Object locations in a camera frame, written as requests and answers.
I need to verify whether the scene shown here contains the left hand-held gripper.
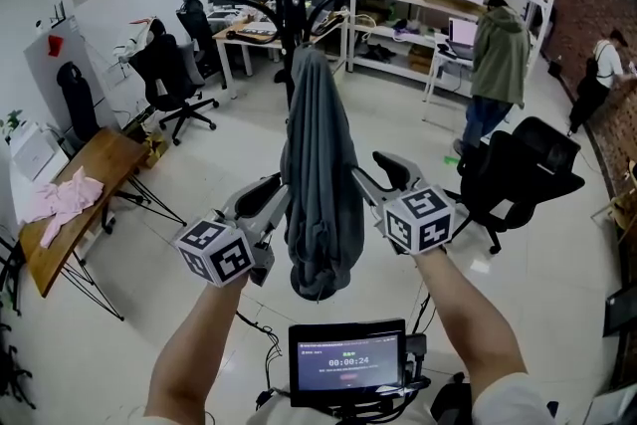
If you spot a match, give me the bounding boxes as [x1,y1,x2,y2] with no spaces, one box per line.
[173,172,294,289]

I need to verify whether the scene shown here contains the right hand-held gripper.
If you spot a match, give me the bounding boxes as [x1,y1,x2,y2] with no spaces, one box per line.
[349,150,457,257]

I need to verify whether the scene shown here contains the grey garment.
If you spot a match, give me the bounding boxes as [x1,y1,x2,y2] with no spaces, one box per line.
[279,42,367,303]

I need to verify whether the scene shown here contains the person's right forearm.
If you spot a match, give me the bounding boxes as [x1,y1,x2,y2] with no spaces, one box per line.
[412,246,529,394]

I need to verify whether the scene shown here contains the person's left forearm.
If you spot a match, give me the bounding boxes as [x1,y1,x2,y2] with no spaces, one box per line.
[143,271,250,425]

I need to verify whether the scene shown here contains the yellow box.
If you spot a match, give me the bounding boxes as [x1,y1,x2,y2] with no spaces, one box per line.
[143,131,170,170]

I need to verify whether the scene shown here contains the black office chair white label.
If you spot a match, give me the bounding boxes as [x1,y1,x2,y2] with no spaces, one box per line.
[455,115,586,255]

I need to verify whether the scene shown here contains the small white table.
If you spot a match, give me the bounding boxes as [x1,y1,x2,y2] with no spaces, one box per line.
[422,39,514,120]

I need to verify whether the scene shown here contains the wooden table black legs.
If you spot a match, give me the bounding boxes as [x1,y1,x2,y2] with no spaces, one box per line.
[18,127,188,322]

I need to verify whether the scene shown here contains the open laptop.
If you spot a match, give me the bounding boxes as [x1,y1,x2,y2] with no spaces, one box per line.
[447,17,479,61]

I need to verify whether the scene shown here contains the white desk wooden top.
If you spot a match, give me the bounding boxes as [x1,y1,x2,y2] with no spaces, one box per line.
[212,17,344,91]

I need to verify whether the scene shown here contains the black chest-mounted screen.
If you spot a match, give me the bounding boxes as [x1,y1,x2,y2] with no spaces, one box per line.
[288,318,407,409]

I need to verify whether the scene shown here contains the pink cloth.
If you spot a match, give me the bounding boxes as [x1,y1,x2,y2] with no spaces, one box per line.
[24,165,106,249]

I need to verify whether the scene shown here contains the white garment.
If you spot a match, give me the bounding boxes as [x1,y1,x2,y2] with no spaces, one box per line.
[114,17,153,66]

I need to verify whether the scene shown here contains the white cabinet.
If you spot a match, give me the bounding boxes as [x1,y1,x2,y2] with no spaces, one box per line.
[23,14,120,135]

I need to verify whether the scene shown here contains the white printer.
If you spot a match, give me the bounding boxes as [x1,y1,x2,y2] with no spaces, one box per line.
[8,121,70,183]

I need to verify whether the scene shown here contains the wooden easel stand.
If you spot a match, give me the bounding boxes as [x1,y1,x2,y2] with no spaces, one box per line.
[591,158,637,245]

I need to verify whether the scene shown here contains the person's white shirt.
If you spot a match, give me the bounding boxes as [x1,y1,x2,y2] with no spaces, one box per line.
[123,370,558,425]

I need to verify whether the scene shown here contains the green potted plant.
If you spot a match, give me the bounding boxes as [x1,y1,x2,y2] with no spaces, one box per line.
[0,108,26,139]

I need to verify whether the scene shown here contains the black leaning flat monitor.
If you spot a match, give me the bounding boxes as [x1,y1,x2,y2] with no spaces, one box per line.
[601,283,637,339]

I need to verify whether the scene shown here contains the black folding stand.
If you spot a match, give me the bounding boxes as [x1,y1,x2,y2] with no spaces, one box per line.
[0,238,36,409]

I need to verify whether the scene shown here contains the black floor cable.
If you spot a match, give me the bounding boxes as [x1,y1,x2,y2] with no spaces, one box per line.
[236,311,290,409]

